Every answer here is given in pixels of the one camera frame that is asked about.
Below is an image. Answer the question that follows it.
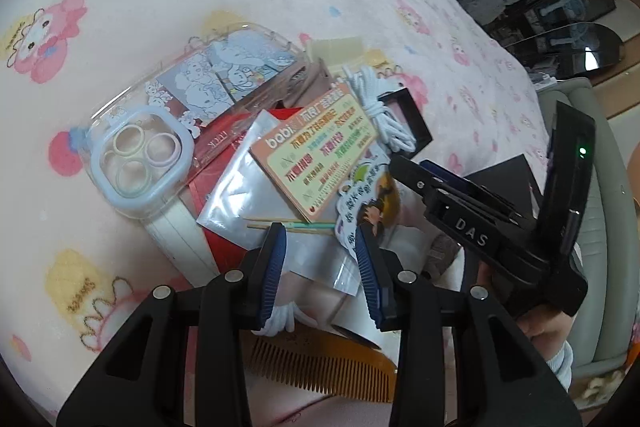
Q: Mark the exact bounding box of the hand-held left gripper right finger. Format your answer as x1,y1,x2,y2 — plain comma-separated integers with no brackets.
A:
352,222,583,427

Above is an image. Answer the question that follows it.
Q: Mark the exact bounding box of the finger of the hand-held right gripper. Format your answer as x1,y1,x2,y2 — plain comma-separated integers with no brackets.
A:
420,159,531,220
389,154,521,228

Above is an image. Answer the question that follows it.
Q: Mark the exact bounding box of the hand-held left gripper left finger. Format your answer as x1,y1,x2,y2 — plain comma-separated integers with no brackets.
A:
56,222,288,427

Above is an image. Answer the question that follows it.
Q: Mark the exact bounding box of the white cord bundle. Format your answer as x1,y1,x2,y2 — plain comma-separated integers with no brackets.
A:
250,299,321,341
342,66,426,158

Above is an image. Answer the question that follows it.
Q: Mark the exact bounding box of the cartoon picture card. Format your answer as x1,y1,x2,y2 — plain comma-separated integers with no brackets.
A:
332,149,401,254

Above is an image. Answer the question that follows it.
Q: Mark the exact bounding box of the black cardboard box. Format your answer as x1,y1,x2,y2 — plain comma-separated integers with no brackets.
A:
460,154,546,228

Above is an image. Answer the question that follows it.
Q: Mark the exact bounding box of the wooden thin stick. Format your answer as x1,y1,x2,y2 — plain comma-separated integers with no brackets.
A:
246,223,335,237

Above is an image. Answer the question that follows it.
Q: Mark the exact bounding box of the green thin stick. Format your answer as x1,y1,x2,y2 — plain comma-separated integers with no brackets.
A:
244,218,337,229

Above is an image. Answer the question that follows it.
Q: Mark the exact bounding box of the silver clear pouch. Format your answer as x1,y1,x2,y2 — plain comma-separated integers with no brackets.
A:
196,109,362,299

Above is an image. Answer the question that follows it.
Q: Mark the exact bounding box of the wooden comb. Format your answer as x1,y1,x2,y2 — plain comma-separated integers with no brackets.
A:
250,334,401,403

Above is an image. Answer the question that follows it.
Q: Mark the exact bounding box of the orange printed card pack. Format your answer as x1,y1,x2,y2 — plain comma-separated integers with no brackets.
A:
249,79,379,224

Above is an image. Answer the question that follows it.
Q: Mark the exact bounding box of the person's right hand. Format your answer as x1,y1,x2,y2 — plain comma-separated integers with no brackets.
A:
517,307,571,350

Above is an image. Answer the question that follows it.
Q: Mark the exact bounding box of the red envelope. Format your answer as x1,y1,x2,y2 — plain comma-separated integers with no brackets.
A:
187,107,306,279

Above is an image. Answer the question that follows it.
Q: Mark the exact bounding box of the small black square tray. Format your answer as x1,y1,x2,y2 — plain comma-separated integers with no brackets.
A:
376,89,433,148

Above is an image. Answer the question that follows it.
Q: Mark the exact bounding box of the grey leather chair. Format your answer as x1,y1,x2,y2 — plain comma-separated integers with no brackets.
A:
537,77,640,379

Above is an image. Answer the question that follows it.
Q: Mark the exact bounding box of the white flat box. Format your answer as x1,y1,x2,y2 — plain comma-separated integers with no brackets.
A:
144,201,222,289

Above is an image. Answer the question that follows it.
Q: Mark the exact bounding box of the brown packet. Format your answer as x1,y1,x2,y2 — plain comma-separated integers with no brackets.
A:
279,58,347,108

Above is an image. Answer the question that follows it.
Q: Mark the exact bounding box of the beige rectangular pad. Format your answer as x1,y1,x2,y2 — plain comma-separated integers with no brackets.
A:
306,37,369,64

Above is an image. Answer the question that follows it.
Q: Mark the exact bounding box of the dark glass tabletop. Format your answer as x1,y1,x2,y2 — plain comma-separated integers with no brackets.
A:
520,22,629,80

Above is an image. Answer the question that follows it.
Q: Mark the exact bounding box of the clear cartoon phone case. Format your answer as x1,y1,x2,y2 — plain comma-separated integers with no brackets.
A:
82,21,308,220

